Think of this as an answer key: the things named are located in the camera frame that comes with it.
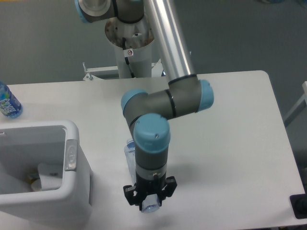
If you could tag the clear plastic bottle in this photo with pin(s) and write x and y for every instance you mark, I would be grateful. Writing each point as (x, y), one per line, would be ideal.
(151, 203)

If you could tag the white metal frame right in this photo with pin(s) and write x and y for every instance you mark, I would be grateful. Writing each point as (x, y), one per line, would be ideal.
(157, 69)

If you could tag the white metal frame left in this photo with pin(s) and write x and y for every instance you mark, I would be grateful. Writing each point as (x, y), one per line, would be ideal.
(100, 73)

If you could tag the blue labelled water bottle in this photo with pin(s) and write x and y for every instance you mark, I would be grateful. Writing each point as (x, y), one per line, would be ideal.
(9, 105)

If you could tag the white plastic wrapper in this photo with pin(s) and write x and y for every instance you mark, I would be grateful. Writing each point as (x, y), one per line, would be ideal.
(50, 176)

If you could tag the white metal frame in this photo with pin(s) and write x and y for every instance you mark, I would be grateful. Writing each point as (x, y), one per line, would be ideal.
(157, 69)
(100, 73)

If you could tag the white trash can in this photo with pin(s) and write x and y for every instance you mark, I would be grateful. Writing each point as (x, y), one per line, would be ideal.
(23, 146)

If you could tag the crumpled paper trash in can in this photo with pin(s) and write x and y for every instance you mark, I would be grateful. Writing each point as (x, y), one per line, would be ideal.
(35, 182)

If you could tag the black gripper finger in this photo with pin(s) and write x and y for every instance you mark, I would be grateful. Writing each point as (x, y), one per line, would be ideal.
(166, 188)
(133, 196)

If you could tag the white furniture leg right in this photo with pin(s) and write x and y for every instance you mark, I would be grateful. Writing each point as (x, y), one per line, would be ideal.
(297, 108)

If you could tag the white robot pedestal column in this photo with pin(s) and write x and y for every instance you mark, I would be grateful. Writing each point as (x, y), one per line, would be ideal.
(132, 44)

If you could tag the black clamp at table edge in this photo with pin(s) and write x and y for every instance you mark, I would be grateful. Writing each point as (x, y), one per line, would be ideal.
(299, 205)

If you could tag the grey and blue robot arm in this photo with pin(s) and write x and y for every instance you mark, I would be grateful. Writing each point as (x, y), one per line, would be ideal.
(147, 114)

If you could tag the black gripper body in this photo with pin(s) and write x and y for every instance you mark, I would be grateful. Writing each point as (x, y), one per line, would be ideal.
(145, 188)

